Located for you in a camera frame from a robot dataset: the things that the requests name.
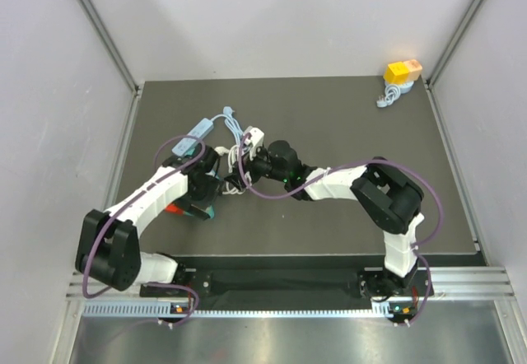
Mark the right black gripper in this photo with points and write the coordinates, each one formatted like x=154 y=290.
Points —
x=250 y=165

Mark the teal triangular power strip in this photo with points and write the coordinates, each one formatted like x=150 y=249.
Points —
x=200 y=213

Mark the red plug adapter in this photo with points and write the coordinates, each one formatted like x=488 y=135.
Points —
x=171 y=208

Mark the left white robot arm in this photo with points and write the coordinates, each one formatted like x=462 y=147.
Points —
x=109 y=246

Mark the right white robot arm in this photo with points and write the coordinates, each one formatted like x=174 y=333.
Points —
x=387 y=195

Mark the yellow cube socket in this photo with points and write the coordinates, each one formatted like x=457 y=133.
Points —
x=396 y=73

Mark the orange cube socket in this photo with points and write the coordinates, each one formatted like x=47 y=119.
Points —
x=414 y=69

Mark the light blue power strip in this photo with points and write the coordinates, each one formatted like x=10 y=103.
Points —
x=199 y=131

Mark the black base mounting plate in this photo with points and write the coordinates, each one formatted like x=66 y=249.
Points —
x=348 y=281

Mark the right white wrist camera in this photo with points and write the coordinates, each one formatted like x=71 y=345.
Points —
x=252 y=139

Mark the grey slotted cable duct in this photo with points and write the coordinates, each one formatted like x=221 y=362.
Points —
x=166 y=309

